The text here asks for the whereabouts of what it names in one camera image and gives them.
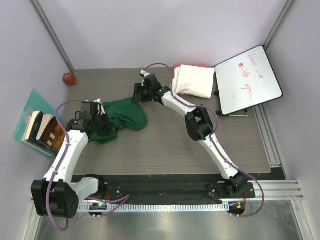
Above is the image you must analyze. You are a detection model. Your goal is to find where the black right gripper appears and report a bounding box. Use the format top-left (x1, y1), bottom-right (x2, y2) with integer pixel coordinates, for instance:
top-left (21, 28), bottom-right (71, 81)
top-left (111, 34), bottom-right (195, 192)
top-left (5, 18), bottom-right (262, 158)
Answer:
top-left (131, 84), bottom-right (153, 104)

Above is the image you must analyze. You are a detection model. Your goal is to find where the green t shirt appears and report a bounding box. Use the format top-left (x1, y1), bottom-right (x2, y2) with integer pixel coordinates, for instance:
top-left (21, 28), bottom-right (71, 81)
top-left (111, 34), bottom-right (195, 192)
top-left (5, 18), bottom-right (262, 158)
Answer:
top-left (89, 97), bottom-right (148, 145)

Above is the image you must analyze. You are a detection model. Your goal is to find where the white dry-erase board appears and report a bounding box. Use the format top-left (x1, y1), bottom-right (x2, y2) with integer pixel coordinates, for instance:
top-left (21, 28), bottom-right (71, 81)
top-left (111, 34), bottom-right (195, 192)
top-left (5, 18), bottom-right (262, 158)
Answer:
top-left (215, 45), bottom-right (284, 116)

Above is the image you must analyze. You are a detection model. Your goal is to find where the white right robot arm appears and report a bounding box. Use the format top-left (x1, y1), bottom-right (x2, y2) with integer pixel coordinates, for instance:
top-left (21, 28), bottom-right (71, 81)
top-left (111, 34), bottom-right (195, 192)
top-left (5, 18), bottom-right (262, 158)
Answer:
top-left (132, 70), bottom-right (248, 198)

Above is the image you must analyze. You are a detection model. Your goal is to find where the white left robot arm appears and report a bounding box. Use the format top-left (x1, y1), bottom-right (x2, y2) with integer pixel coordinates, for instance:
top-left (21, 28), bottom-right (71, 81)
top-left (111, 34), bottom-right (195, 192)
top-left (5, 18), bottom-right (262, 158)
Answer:
top-left (30, 98), bottom-right (115, 219)

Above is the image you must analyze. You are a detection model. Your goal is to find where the stack of books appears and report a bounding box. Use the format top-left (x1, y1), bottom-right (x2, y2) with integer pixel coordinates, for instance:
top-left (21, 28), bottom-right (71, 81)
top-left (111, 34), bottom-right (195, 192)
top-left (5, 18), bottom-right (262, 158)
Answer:
top-left (21, 110), bottom-right (65, 157)

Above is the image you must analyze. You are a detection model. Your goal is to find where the red cube block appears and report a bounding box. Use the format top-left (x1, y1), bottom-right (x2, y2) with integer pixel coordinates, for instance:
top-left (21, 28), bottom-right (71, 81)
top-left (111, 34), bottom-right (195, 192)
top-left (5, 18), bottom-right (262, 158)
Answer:
top-left (62, 72), bottom-right (77, 86)

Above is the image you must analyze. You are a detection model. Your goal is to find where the folded white t shirt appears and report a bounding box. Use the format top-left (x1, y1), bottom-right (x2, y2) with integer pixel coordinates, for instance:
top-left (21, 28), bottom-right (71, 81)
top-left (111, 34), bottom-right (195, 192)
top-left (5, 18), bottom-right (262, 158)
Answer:
top-left (170, 64), bottom-right (216, 99)

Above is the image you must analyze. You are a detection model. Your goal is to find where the teal plastic folder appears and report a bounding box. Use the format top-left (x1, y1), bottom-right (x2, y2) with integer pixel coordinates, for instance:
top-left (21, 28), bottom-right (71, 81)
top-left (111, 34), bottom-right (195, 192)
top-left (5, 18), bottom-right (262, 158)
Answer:
top-left (14, 90), bottom-right (56, 158)

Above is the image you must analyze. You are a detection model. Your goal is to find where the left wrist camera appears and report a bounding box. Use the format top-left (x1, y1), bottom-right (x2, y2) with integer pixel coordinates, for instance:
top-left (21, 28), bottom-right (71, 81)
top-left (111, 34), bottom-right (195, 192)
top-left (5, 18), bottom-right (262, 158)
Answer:
top-left (80, 98), bottom-right (105, 117)

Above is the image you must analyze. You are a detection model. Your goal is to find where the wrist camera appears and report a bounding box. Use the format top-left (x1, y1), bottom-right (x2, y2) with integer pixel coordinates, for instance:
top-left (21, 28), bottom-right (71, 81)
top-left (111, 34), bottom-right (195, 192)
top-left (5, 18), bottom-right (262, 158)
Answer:
top-left (139, 69), bottom-right (151, 78)
top-left (80, 98), bottom-right (105, 117)

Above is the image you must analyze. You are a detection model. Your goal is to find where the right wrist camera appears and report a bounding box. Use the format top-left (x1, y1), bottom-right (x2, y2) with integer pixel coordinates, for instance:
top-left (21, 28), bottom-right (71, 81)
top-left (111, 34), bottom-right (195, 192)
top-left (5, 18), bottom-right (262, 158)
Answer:
top-left (139, 69), bottom-right (151, 78)

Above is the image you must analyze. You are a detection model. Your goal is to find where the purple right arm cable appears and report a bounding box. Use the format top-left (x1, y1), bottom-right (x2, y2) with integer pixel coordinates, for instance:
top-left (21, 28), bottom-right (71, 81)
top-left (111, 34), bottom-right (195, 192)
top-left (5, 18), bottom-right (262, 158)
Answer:
top-left (143, 62), bottom-right (266, 219)

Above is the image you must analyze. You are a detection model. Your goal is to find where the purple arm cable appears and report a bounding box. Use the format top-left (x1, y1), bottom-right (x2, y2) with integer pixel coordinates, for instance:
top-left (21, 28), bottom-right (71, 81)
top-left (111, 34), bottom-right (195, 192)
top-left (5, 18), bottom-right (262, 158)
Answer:
top-left (46, 99), bottom-right (131, 231)
top-left (143, 62), bottom-right (266, 219)

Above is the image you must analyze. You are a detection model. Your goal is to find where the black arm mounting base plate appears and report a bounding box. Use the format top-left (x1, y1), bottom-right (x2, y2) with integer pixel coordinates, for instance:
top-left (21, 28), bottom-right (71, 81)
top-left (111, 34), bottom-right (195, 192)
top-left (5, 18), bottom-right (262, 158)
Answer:
top-left (90, 174), bottom-right (256, 205)

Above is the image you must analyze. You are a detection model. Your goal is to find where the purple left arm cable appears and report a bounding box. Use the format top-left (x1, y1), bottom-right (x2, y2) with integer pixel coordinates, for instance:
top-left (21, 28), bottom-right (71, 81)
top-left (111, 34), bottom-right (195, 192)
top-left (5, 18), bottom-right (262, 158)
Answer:
top-left (46, 99), bottom-right (131, 231)

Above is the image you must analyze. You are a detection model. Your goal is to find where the white slotted cable duct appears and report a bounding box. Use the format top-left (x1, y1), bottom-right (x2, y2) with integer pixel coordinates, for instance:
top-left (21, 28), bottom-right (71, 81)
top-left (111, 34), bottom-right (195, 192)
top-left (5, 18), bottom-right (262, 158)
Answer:
top-left (77, 202), bottom-right (230, 213)

